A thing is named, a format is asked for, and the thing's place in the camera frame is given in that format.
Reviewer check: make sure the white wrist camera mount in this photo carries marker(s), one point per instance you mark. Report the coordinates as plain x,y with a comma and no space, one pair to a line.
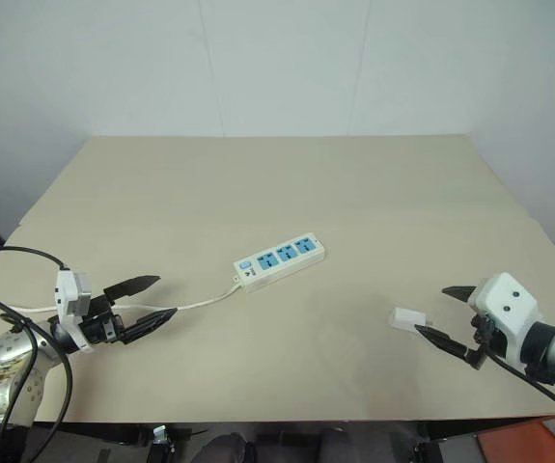
508,301
69,289

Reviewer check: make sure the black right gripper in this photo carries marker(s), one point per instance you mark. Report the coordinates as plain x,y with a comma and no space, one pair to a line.
487,335

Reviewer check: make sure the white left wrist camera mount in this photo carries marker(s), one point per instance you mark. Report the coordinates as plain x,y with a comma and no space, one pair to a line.
69,289

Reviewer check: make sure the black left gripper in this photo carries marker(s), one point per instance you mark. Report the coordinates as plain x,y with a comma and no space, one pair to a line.
101,330

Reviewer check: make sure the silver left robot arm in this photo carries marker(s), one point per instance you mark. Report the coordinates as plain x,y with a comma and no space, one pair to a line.
2,371

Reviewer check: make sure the dark rounded shape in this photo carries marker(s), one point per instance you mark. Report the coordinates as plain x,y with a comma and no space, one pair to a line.
224,448

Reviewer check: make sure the white plug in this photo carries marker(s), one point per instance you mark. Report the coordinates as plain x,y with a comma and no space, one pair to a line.
406,318

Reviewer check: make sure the orange red floor mat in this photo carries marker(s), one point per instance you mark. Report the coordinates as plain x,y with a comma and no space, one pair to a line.
523,441

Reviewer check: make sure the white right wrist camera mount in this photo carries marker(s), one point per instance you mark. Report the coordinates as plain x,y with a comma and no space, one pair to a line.
508,301

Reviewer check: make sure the white power strip blue sockets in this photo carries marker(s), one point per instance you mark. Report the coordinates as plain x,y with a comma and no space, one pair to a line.
282,263

